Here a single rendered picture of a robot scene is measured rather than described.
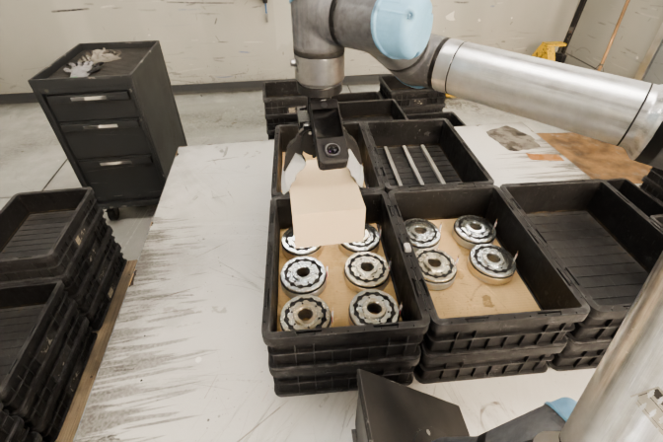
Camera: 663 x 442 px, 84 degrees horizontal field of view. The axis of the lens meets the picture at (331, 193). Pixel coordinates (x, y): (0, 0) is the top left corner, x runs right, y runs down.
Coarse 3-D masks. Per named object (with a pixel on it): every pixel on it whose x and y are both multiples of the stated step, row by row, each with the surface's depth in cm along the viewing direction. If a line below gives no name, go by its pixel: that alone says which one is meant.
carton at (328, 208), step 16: (304, 176) 68; (320, 176) 68; (336, 176) 68; (304, 192) 64; (320, 192) 64; (336, 192) 64; (352, 192) 64; (304, 208) 60; (320, 208) 60; (336, 208) 60; (352, 208) 60; (304, 224) 60; (320, 224) 61; (336, 224) 62; (352, 224) 62; (304, 240) 63; (320, 240) 63; (336, 240) 64; (352, 240) 64
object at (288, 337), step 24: (360, 192) 95; (384, 192) 95; (408, 264) 76; (264, 288) 71; (264, 312) 67; (264, 336) 63; (288, 336) 63; (312, 336) 63; (336, 336) 64; (360, 336) 64; (384, 336) 65
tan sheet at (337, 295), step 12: (324, 252) 92; (336, 252) 92; (324, 264) 89; (336, 264) 89; (336, 276) 86; (336, 288) 83; (348, 288) 83; (288, 300) 81; (324, 300) 81; (336, 300) 81; (348, 300) 81; (396, 300) 81; (336, 312) 78; (372, 312) 78; (336, 324) 76; (348, 324) 76
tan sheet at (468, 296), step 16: (448, 224) 100; (448, 240) 96; (496, 240) 96; (464, 256) 91; (464, 272) 87; (448, 288) 83; (464, 288) 83; (480, 288) 83; (496, 288) 83; (512, 288) 83; (448, 304) 80; (464, 304) 80; (480, 304) 80; (496, 304) 80; (512, 304) 80; (528, 304) 80
